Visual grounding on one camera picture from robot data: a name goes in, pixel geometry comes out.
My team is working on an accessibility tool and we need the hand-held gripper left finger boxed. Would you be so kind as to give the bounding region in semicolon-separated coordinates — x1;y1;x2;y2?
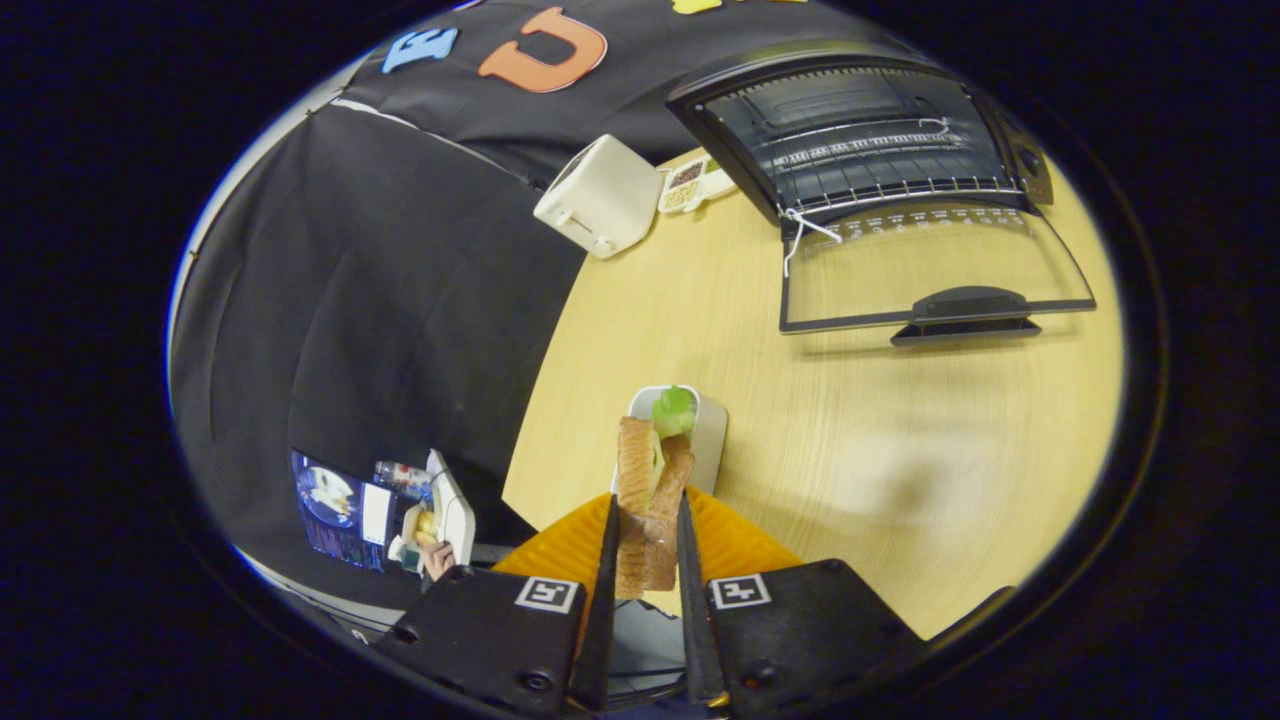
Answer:
372;492;621;716

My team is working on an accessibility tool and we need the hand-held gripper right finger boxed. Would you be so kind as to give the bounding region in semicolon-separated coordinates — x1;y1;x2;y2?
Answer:
677;488;926;716

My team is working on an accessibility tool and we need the sliced bread sandwich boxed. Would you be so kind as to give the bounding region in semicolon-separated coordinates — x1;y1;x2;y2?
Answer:
612;416;696;601

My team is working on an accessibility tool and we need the black toaster oven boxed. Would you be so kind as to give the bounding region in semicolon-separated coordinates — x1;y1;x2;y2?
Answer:
666;50;1098;348

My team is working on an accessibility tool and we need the white toaster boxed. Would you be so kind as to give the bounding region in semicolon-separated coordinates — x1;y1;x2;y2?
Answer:
533;134;663;261

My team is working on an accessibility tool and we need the white rectangular dish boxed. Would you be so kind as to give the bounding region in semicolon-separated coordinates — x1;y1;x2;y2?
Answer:
612;385;729;496

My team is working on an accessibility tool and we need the white plastic object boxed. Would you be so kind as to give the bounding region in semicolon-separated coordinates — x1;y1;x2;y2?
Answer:
400;450;477;576

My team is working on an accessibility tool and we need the green lettuce piece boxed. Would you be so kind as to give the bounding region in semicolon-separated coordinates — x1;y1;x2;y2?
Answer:
652;386;698;439

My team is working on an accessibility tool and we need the blue printed box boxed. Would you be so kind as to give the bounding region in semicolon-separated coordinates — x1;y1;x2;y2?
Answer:
290;450;393;573

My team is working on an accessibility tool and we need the divided white snack tray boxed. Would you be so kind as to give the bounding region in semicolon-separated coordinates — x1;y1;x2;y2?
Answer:
657;155;739;215

